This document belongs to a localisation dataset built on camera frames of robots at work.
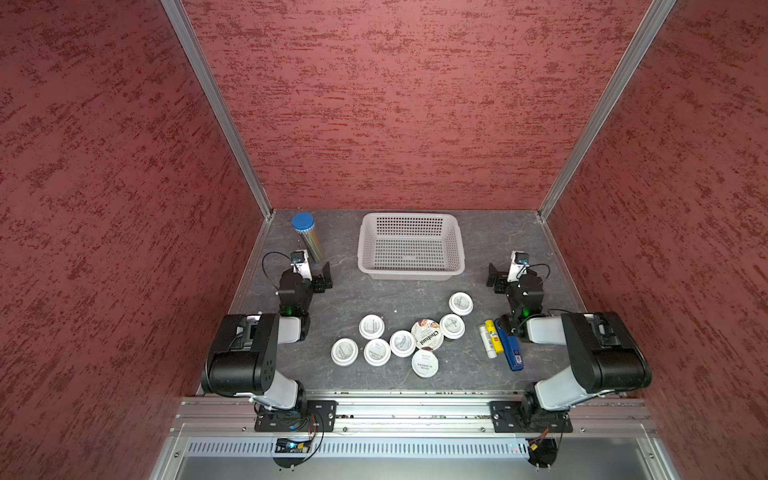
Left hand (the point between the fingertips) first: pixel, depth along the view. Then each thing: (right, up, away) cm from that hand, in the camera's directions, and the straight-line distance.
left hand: (314, 268), depth 93 cm
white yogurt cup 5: (+12, -21, -14) cm, 28 cm away
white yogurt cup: (+46, -10, -5) cm, 47 cm away
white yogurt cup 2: (+19, -16, -10) cm, 27 cm away
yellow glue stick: (+56, -20, -6) cm, 59 cm away
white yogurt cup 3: (+28, -20, -13) cm, 36 cm away
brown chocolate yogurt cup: (+35, -18, -10) cm, 41 cm away
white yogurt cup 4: (+21, -21, -14) cm, 33 cm away
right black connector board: (+62, -42, -23) cm, 78 cm away
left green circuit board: (0, -42, -22) cm, 47 cm away
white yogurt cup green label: (+42, -16, -10) cm, 46 cm away
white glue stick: (+53, -21, -8) cm, 58 cm away
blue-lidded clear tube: (-2, +15, -4) cm, 15 cm away
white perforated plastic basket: (+32, +7, +17) cm, 37 cm away
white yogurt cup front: (+34, -24, -16) cm, 44 cm away
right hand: (+61, 0, +1) cm, 61 cm away
